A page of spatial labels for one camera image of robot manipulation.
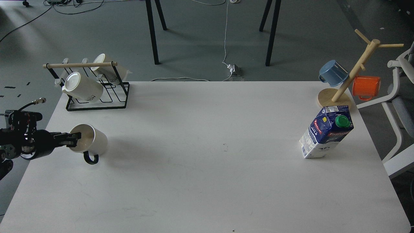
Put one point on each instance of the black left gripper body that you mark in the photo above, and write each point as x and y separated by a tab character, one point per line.
45	142

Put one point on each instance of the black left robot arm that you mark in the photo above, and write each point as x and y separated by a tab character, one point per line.
20	137

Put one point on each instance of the white mug rear on rack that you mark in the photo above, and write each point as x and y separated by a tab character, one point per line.
108	71

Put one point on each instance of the black table legs left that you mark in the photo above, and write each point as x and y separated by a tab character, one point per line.
150	17

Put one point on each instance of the orange cup on tree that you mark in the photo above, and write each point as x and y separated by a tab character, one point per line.
366	87

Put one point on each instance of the blue cup on tree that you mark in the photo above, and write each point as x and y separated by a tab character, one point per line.
333	73

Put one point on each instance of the black wire mug rack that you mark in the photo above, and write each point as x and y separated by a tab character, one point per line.
113	97

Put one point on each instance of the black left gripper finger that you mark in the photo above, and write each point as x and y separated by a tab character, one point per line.
72	136
70	144

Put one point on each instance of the grey floor power socket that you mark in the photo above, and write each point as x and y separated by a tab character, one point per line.
234	70

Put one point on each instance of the wooden mug tree stand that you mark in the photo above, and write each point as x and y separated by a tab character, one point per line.
332	96

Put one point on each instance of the white chair frame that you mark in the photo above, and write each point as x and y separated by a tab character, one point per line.
398	106

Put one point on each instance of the black table legs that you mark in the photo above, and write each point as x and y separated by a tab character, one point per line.
150	17
273	28

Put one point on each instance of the white mug front on rack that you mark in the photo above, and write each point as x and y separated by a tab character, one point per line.
81	87

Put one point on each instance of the white mug on rack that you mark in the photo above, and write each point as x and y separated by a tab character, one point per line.
108	71
81	87

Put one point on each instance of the black table legs right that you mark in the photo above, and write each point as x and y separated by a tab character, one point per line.
273	28

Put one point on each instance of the white mug with black handle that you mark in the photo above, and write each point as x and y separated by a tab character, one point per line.
91	144

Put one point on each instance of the blue white milk carton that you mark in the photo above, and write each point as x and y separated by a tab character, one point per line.
326	131

